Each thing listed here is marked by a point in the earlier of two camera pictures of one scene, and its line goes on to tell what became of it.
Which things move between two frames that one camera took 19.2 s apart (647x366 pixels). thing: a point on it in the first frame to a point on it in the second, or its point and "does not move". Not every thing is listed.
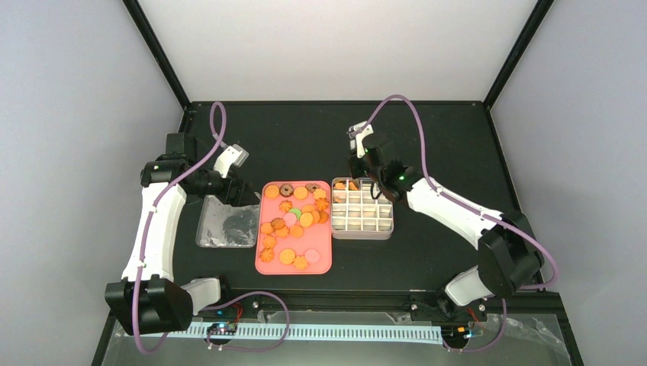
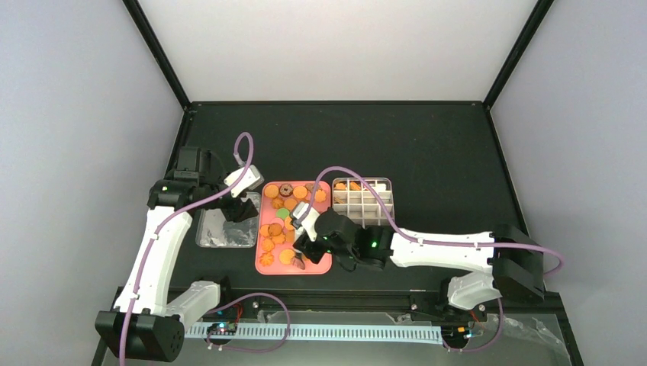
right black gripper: x=354 y=171 to x=313 y=254
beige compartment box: x=356 y=214 does not move
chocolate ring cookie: x=286 y=190 does not move
